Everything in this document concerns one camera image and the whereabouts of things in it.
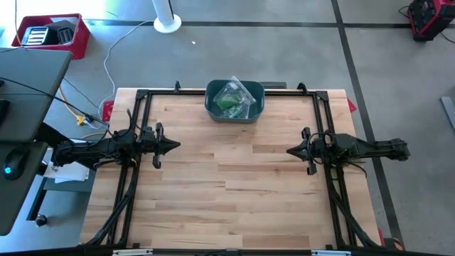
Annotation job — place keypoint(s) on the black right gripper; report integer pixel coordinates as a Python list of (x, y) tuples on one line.
[(318, 149)]

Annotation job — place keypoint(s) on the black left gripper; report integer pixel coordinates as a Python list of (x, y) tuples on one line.
[(154, 145)]

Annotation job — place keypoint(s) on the green elastic bandage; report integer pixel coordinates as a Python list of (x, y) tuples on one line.
[(227, 102)]

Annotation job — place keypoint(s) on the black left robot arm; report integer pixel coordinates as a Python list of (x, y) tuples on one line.
[(92, 151)]

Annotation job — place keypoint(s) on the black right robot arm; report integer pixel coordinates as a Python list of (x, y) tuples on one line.
[(362, 149)]

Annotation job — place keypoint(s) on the blue-grey plastic bin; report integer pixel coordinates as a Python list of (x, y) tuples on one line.
[(257, 106)]

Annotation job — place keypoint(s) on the red table clamp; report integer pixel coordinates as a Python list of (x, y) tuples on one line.
[(107, 111), (352, 106)]

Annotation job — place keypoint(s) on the grey flat plate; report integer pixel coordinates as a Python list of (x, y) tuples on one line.
[(273, 85)]

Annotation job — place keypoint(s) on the yellow tag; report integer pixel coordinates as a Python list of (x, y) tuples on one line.
[(81, 120)]

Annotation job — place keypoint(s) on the white paper sheet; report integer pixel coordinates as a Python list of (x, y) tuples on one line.
[(71, 173)]

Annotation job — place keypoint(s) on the dark desk foot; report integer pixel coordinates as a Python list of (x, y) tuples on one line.
[(67, 185)]

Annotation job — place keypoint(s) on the black support beam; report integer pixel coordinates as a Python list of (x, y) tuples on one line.
[(48, 133)]

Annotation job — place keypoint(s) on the white pole stand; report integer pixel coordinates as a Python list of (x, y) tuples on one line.
[(167, 21)]

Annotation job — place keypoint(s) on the red plastic crate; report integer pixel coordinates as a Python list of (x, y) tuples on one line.
[(80, 42)]

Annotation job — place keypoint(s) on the black caster wheel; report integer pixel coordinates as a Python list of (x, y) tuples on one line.
[(41, 220)]

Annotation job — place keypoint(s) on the grey metal bar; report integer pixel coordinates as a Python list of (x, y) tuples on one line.
[(448, 112)]

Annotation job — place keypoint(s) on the black appliance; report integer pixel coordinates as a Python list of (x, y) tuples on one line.
[(62, 33)]

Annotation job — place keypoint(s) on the black computer mouse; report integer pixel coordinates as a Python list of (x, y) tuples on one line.
[(15, 164)]

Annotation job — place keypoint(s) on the dark grey desk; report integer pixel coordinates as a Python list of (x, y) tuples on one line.
[(14, 213)]

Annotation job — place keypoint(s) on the silver slotted toaster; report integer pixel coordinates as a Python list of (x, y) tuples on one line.
[(35, 36)]

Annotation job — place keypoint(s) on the red and black equipment case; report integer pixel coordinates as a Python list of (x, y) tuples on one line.
[(432, 17)]

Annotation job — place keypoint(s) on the silver bracket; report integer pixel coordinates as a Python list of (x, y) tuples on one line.
[(132, 252), (330, 253)]

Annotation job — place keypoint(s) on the black metal table frame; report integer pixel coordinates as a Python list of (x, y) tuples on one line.
[(231, 249)]

